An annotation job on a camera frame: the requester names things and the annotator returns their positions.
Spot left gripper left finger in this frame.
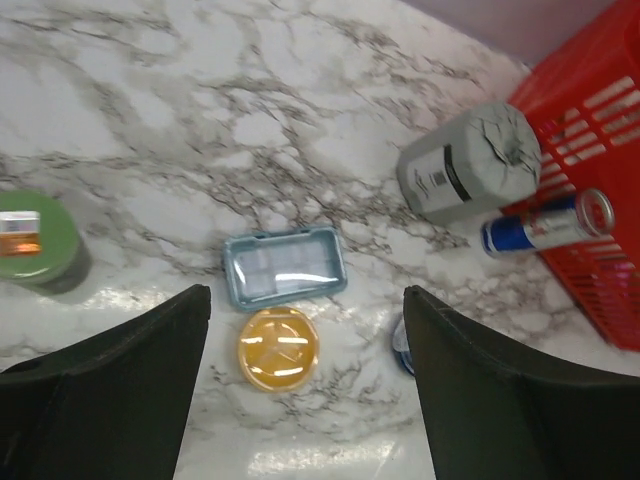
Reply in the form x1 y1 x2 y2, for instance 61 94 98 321
1 285 211 480

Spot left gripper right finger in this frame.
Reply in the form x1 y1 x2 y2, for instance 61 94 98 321
403 286 639 479

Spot dark blue round dish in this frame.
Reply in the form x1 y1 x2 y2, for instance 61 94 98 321
391 313 415 377

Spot green bottle cap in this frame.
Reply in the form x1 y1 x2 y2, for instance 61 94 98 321
1 190 81 288

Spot orange round dish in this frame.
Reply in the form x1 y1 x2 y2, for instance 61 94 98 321
237 306 320 393

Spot light blue rectangular tray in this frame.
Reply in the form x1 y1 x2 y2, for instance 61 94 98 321
223 226 348 311

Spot red bull can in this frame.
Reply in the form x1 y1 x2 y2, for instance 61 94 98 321
480 188 616 256

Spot grey toilet paper roll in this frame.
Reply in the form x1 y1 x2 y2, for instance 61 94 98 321
396 102 542 226

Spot red shopping basket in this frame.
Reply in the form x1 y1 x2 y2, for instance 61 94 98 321
504 1 639 351

